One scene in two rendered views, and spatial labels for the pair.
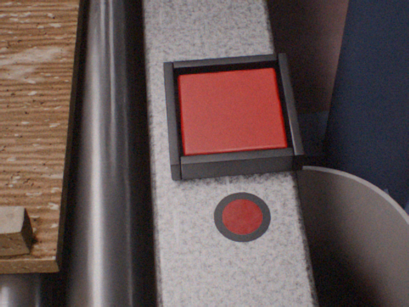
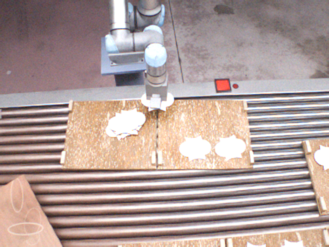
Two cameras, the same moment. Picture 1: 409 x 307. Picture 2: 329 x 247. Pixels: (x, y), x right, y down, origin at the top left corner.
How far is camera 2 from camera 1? 1.58 m
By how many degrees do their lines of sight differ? 45
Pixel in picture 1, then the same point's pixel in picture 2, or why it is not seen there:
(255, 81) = (218, 82)
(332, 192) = not seen: hidden behind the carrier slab
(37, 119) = (227, 103)
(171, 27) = (207, 92)
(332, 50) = not seen: hidden behind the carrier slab
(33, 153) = (231, 103)
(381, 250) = not seen: hidden behind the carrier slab
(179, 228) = (237, 92)
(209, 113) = (223, 87)
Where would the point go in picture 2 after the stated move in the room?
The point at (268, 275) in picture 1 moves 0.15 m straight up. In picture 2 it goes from (242, 84) to (247, 64)
